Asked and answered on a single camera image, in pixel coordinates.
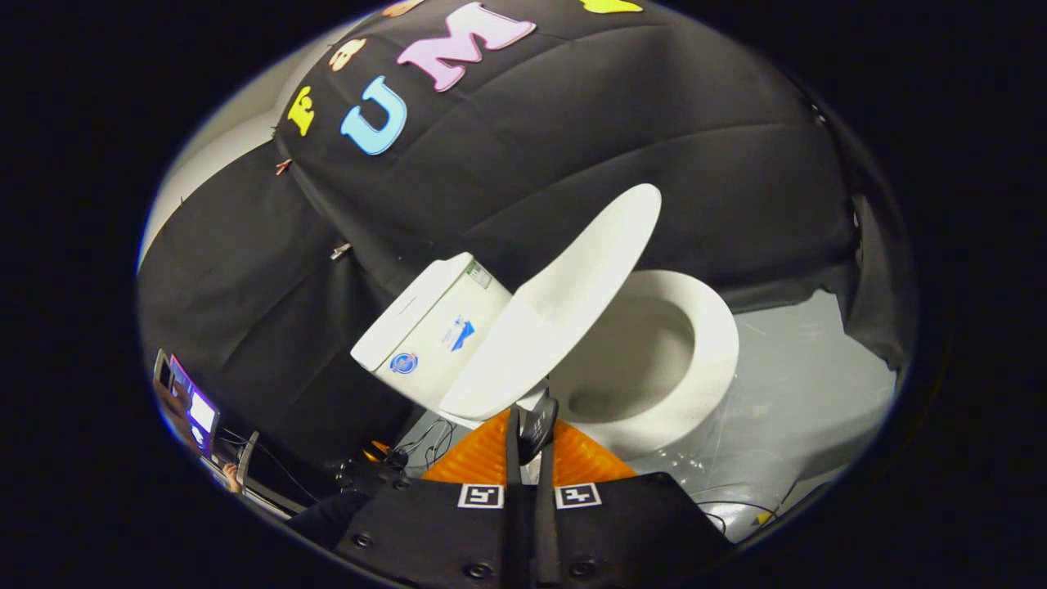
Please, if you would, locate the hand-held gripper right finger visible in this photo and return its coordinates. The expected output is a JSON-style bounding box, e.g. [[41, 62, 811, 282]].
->
[[532, 418, 734, 589]]

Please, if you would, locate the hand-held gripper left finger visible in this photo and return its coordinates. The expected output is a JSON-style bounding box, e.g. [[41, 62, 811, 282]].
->
[[335, 408, 525, 589]]

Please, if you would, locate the white toilet lid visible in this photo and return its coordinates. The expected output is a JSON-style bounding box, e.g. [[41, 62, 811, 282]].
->
[[439, 183, 663, 465]]

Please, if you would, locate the white toilet with tank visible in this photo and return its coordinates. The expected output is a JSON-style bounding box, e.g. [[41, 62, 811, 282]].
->
[[351, 252, 742, 464]]

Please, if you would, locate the dark device with orange part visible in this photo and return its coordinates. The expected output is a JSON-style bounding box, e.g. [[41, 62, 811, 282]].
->
[[330, 442, 410, 493]]

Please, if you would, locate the tablet with lit screen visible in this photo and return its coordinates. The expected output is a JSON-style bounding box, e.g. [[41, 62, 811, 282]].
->
[[167, 353, 221, 456]]

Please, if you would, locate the black backdrop cloth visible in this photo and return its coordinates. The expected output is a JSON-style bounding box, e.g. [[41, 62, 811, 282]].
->
[[137, 0, 917, 524]]

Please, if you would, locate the black cable bundle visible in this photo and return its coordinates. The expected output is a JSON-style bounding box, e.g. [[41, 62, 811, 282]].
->
[[397, 418, 457, 472]]

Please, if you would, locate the thin cable with yellow tag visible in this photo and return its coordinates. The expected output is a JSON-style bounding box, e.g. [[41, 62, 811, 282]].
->
[[695, 483, 798, 537]]

